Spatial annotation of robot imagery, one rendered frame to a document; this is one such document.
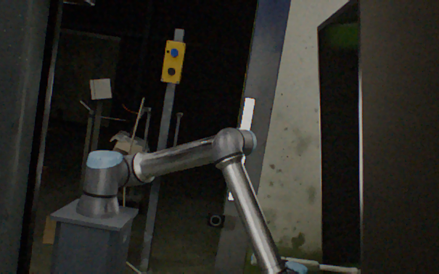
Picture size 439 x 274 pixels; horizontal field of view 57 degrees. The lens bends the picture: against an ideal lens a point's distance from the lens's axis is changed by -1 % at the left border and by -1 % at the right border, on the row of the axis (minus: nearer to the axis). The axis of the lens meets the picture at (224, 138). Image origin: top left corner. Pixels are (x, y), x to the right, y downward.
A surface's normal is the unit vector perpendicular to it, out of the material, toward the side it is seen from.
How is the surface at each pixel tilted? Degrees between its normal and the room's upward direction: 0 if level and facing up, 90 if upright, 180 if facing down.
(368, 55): 90
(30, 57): 90
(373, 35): 90
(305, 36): 90
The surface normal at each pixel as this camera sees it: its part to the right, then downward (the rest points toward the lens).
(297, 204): -0.03, 0.08
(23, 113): 0.99, 0.17
